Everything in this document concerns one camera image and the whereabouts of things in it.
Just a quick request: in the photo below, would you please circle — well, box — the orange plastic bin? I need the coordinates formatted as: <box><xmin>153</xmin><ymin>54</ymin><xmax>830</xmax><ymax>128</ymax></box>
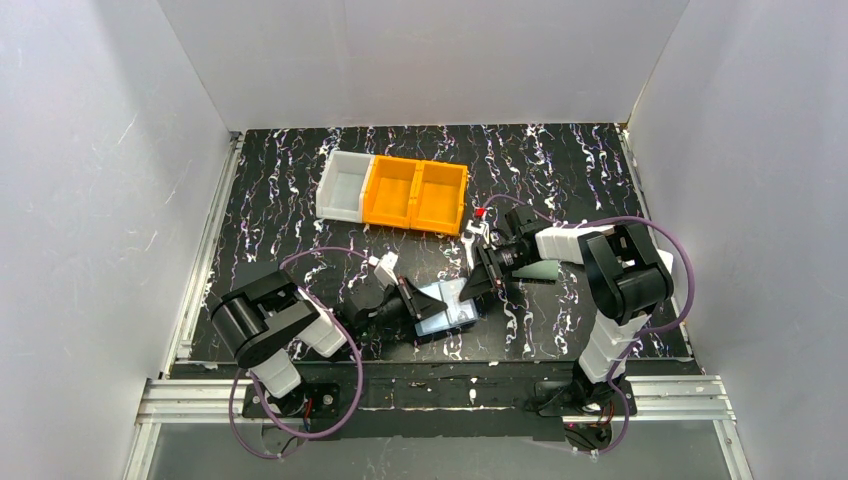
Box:
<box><xmin>410</xmin><ymin>161</ymin><xmax>468</xmax><ymax>236</ymax></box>
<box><xmin>363</xmin><ymin>155</ymin><xmax>422</xmax><ymax>229</ymax></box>

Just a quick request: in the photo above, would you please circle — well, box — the green card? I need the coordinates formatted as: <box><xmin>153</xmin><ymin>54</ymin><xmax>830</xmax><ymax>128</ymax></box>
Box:
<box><xmin>510</xmin><ymin>260</ymin><xmax>560</xmax><ymax>284</ymax></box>

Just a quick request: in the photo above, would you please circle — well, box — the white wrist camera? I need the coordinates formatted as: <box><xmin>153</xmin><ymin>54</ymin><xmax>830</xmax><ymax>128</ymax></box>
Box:
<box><xmin>462</xmin><ymin>207</ymin><xmax>491</xmax><ymax>245</ymax></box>
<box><xmin>368</xmin><ymin>251</ymin><xmax>399</xmax><ymax>288</ymax></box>

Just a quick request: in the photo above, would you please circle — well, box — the aluminium left rail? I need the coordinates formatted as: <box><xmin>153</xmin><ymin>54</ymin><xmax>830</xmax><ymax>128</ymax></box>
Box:
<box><xmin>158</xmin><ymin>131</ymin><xmax>245</xmax><ymax>380</ymax></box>

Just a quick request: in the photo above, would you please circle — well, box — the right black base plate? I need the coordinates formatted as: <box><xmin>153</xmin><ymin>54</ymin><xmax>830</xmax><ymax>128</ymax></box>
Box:
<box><xmin>523</xmin><ymin>377</ymin><xmax>638</xmax><ymax>417</ymax></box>

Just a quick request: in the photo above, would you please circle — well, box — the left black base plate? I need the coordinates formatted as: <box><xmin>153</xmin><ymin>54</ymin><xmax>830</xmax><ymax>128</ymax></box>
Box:
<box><xmin>236</xmin><ymin>382</ymin><xmax>343</xmax><ymax>420</ymax></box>

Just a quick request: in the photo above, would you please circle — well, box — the left orange plastic bin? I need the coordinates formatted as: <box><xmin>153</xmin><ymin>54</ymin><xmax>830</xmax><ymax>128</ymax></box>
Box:
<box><xmin>363</xmin><ymin>155</ymin><xmax>422</xmax><ymax>229</ymax></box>

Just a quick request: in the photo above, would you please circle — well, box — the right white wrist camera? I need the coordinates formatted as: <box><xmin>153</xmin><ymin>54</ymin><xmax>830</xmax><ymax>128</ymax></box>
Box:
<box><xmin>462</xmin><ymin>207</ymin><xmax>491</xmax><ymax>245</ymax></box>

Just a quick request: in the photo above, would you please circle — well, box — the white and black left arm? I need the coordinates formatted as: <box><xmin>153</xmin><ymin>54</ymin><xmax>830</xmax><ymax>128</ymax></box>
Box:
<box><xmin>210</xmin><ymin>270</ymin><xmax>448</xmax><ymax>399</ymax></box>

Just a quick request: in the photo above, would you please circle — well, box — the silver wrench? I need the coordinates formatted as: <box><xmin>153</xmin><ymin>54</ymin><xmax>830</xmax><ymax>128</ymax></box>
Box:
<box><xmin>461</xmin><ymin>236</ymin><xmax>475</xmax><ymax>271</ymax></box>

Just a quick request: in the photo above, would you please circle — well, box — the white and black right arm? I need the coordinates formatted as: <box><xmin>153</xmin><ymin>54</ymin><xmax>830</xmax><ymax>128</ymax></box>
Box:
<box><xmin>459</xmin><ymin>205</ymin><xmax>674</xmax><ymax>414</ymax></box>

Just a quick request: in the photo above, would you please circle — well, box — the aluminium rail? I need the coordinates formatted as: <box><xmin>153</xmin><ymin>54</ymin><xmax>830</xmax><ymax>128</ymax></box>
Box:
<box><xmin>135</xmin><ymin>375</ymin><xmax>736</xmax><ymax>424</ymax></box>
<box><xmin>158</xmin><ymin>131</ymin><xmax>245</xmax><ymax>380</ymax></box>

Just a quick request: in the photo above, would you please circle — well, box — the white rectangular device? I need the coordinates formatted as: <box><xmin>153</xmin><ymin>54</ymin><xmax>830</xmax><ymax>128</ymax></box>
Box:
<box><xmin>657</xmin><ymin>249</ymin><xmax>674</xmax><ymax>278</ymax></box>

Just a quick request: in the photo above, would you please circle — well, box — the right orange plastic bin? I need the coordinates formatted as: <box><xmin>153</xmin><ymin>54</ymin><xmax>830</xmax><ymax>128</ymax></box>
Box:
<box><xmin>410</xmin><ymin>161</ymin><xmax>468</xmax><ymax>236</ymax></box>

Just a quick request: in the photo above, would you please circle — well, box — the black flat box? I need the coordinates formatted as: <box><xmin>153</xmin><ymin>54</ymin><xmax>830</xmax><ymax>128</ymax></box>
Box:
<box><xmin>222</xmin><ymin>261</ymin><xmax>283</xmax><ymax>301</ymax></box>

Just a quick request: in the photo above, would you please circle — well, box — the aluminium front rail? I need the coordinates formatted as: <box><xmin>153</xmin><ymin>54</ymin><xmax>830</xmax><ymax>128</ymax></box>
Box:
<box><xmin>135</xmin><ymin>375</ymin><xmax>736</xmax><ymax>424</ymax></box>

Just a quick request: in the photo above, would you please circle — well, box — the white plastic bin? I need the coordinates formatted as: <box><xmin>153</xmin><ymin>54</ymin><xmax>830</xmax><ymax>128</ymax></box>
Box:
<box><xmin>315</xmin><ymin>150</ymin><xmax>376</xmax><ymax>223</ymax></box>

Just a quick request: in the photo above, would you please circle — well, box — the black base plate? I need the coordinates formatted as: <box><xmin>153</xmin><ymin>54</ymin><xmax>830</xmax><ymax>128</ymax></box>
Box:
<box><xmin>523</xmin><ymin>377</ymin><xmax>638</xmax><ymax>417</ymax></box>
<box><xmin>236</xmin><ymin>382</ymin><xmax>343</xmax><ymax>420</ymax></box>

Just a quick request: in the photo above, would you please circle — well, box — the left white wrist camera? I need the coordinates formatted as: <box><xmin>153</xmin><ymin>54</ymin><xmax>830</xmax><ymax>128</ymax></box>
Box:
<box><xmin>368</xmin><ymin>251</ymin><xmax>399</xmax><ymax>288</ymax></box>

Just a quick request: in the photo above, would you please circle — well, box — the blue card holder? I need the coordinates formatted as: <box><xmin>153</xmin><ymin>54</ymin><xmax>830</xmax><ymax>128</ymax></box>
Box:
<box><xmin>415</xmin><ymin>278</ymin><xmax>480</xmax><ymax>337</ymax></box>

